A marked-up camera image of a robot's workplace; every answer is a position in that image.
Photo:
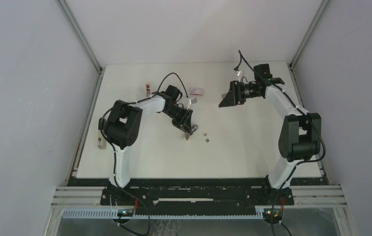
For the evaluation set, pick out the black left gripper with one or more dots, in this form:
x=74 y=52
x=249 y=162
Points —
x=184 y=122

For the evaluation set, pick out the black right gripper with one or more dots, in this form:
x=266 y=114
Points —
x=234 y=97

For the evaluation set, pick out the beige small stapler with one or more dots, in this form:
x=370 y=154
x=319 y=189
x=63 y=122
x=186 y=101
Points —
x=191 y=131

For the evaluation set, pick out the black and grey large stapler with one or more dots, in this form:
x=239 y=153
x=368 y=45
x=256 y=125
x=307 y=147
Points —
x=101 y=141

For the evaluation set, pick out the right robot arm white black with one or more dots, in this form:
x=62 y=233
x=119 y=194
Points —
x=300 y=136

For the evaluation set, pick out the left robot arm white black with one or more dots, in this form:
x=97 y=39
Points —
x=120 y=126

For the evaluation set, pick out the red white staple box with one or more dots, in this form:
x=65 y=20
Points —
x=196 y=91

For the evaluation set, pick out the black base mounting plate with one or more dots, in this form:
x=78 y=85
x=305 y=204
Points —
x=196 y=208

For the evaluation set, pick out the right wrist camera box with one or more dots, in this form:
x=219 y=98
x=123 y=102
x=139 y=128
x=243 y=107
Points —
x=237 y=71

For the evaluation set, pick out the aluminium front rail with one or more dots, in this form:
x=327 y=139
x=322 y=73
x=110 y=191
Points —
x=295 y=196

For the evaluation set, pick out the right aluminium frame post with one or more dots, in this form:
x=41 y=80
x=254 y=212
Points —
x=312 y=27

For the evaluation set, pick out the aluminium frame corner post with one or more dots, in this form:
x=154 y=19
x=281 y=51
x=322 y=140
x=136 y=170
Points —
x=72 y=21

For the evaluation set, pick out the white cable duct strip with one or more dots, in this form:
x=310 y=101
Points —
x=90 y=213

